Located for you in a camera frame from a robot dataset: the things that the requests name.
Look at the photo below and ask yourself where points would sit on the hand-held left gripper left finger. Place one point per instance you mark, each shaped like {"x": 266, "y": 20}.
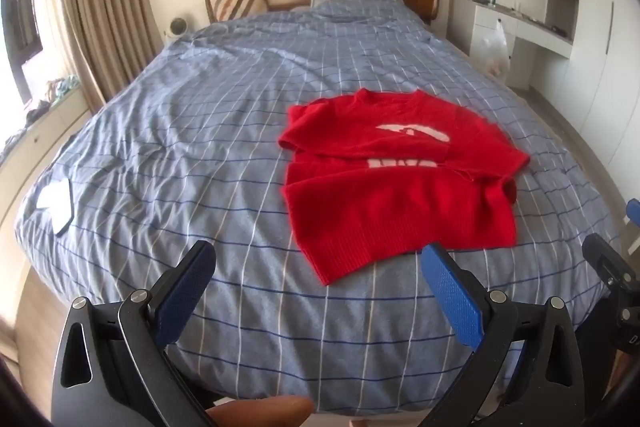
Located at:
{"x": 185, "y": 292}

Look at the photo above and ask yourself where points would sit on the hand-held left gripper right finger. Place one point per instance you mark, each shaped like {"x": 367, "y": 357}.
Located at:
{"x": 455, "y": 302}

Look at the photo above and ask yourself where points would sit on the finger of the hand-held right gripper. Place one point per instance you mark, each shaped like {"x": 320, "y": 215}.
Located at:
{"x": 634, "y": 211}

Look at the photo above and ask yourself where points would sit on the red knit sweater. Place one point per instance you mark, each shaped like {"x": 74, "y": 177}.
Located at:
{"x": 390, "y": 207}

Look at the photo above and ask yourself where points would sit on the person's left hand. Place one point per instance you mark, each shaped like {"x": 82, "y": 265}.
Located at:
{"x": 260, "y": 412}

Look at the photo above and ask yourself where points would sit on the blue checked duvet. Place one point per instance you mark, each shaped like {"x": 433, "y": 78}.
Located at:
{"x": 200, "y": 147}

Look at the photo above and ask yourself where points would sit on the white wardrobe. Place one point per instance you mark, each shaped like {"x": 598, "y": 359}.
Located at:
{"x": 595, "y": 32}

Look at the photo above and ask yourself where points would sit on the white plastic bag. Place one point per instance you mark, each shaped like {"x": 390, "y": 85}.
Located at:
{"x": 492, "y": 52}

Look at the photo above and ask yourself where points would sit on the clutter on windowsill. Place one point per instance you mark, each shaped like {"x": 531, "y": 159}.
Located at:
{"x": 52, "y": 94}

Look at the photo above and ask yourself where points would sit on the white desk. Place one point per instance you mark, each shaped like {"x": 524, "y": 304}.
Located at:
{"x": 480, "y": 22}

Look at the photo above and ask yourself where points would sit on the small white round fan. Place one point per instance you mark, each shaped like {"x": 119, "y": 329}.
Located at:
{"x": 177, "y": 27}

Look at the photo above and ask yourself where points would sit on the striped pillow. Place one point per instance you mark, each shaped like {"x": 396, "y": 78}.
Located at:
{"x": 235, "y": 2}

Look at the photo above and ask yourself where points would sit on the beige curtain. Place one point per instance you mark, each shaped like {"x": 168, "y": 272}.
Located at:
{"x": 100, "y": 7}

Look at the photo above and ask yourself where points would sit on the window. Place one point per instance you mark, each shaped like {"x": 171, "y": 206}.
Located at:
{"x": 20, "y": 37}

